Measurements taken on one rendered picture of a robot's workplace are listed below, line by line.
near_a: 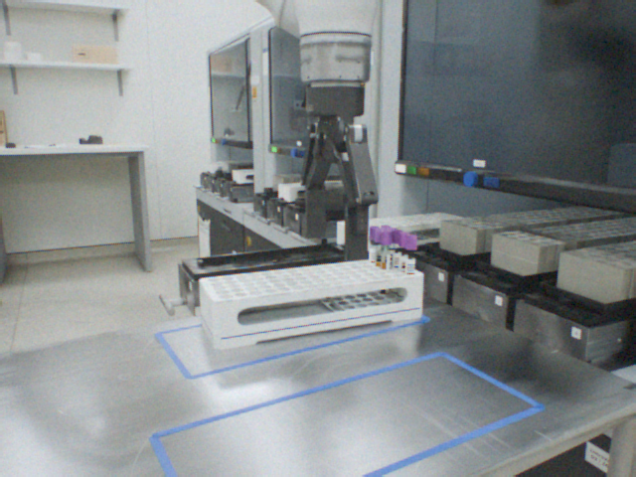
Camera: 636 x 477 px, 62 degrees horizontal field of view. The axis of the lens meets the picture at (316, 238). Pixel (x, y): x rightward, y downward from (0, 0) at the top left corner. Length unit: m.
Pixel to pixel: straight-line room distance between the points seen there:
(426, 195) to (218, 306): 0.81
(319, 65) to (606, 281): 0.53
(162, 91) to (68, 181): 1.01
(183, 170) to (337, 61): 3.98
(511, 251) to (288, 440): 0.65
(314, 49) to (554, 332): 0.54
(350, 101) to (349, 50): 0.06
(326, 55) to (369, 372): 0.37
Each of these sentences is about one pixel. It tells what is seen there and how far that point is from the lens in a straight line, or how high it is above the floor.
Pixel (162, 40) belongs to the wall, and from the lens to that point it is 4.60.
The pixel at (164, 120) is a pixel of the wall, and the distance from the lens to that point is 4.56.
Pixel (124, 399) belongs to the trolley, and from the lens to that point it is 0.59.
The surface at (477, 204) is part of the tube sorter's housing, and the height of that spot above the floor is 0.87.
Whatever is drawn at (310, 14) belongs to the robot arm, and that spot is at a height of 1.21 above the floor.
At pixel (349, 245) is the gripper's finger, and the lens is 0.66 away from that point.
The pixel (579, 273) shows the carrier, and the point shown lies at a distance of 0.94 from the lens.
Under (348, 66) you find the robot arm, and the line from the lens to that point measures 0.68.
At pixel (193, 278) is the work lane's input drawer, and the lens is 1.01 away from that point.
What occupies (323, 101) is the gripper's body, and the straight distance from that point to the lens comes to 0.68.
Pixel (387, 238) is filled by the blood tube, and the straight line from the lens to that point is 0.77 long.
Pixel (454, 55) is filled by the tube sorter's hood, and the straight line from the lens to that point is 1.15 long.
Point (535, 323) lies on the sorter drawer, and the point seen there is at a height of 0.78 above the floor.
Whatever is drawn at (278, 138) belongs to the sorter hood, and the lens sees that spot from 1.98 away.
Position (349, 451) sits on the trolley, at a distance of 0.49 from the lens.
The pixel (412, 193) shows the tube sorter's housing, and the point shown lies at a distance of 1.33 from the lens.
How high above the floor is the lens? 1.10
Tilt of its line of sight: 13 degrees down
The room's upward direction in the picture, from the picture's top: straight up
